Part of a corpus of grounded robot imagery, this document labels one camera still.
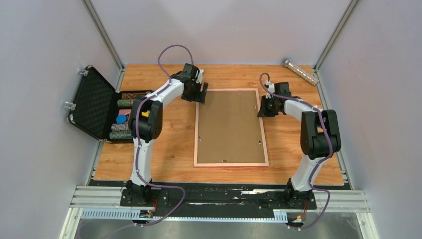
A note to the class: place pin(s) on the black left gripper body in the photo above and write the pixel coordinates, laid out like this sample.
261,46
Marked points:
195,95

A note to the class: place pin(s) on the glittery silver tube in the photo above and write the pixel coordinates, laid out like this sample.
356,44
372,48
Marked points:
308,77

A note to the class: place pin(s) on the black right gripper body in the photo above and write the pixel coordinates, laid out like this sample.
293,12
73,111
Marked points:
268,107

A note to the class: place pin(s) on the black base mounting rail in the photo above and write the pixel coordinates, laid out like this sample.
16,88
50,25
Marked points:
207,200

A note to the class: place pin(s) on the black poker chip case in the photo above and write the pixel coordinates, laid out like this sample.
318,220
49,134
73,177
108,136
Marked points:
95,107

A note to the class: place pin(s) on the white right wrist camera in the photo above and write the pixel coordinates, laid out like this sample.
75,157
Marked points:
269,88

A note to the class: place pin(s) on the blue round chip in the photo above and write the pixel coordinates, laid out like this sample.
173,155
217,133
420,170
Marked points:
120,119

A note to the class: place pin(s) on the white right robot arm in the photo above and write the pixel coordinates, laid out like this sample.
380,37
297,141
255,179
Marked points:
319,137

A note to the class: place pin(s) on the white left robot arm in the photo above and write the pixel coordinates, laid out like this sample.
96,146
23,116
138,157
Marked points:
146,123

